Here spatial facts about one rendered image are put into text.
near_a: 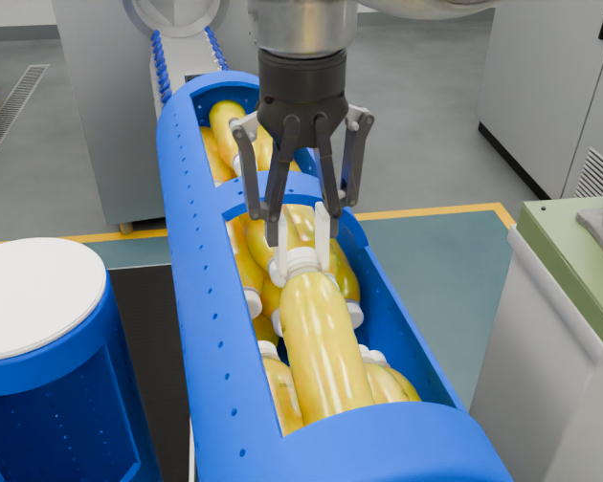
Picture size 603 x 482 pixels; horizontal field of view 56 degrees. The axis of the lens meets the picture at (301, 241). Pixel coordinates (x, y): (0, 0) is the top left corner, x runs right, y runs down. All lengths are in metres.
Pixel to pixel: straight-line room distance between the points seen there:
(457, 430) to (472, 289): 2.06
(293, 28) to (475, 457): 0.37
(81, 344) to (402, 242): 2.04
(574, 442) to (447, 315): 1.32
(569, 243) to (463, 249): 1.75
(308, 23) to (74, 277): 0.64
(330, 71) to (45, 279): 0.65
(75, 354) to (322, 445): 0.53
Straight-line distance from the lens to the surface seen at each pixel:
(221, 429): 0.55
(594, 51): 2.83
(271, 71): 0.49
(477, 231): 2.91
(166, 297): 2.25
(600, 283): 0.99
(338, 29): 0.47
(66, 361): 0.92
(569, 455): 1.21
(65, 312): 0.92
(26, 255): 1.06
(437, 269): 2.63
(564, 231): 1.08
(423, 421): 0.50
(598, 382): 1.05
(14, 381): 0.93
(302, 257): 0.60
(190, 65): 2.12
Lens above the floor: 1.63
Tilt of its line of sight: 37 degrees down
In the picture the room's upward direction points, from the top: straight up
